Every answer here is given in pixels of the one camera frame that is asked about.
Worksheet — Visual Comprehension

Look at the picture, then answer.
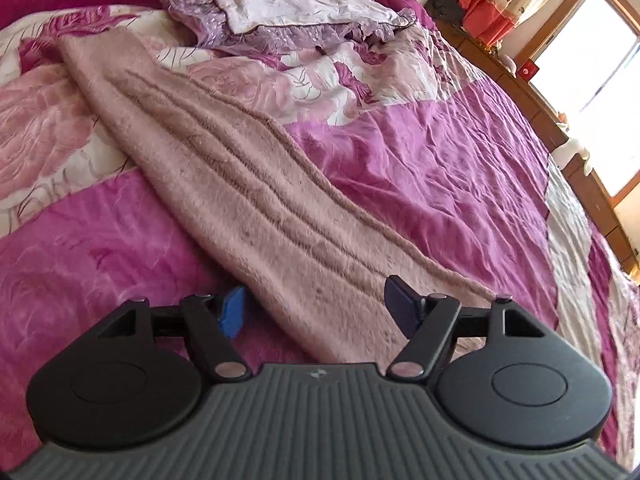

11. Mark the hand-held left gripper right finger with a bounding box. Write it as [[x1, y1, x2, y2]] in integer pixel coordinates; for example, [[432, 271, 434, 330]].
[[384, 275, 551, 381]]

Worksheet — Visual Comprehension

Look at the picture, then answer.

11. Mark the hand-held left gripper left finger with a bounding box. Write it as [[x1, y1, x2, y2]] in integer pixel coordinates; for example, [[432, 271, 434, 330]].
[[95, 285, 253, 381]]

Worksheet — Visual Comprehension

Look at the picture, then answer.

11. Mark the pink knitted scarf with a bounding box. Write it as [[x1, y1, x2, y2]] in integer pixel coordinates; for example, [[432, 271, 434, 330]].
[[57, 27, 496, 366]]

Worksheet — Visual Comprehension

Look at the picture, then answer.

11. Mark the magenta floral bedspread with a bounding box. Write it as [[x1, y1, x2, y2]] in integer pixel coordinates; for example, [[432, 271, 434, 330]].
[[0, 0, 640, 471]]

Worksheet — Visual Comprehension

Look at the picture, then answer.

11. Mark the white cloth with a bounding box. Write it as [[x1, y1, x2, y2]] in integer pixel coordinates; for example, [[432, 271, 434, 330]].
[[550, 137, 593, 176]]

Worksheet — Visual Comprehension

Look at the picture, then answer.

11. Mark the long wooden cabinet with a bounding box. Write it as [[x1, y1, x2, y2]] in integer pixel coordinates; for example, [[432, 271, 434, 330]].
[[450, 25, 640, 281]]

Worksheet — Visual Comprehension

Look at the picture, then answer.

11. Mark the dark bag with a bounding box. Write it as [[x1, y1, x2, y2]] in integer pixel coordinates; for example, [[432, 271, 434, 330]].
[[425, 0, 468, 28]]

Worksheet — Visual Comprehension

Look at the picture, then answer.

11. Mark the window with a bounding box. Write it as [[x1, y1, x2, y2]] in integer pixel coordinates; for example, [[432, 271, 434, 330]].
[[515, 0, 640, 201]]

